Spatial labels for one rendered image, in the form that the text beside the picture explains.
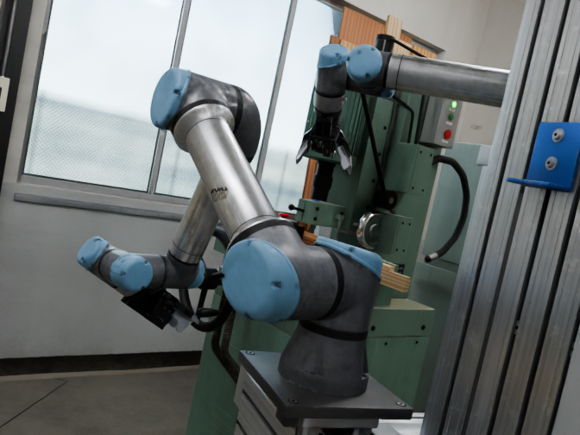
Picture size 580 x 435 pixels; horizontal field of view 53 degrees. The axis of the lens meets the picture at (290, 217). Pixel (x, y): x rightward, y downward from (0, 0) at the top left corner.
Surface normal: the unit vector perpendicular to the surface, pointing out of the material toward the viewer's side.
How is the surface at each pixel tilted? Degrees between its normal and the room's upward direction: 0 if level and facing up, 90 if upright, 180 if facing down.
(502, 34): 90
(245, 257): 94
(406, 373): 90
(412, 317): 90
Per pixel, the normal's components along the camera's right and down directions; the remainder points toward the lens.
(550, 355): -0.90, -0.15
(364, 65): -0.25, 0.02
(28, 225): 0.61, 0.19
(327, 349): -0.08, -0.25
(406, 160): -0.77, -0.11
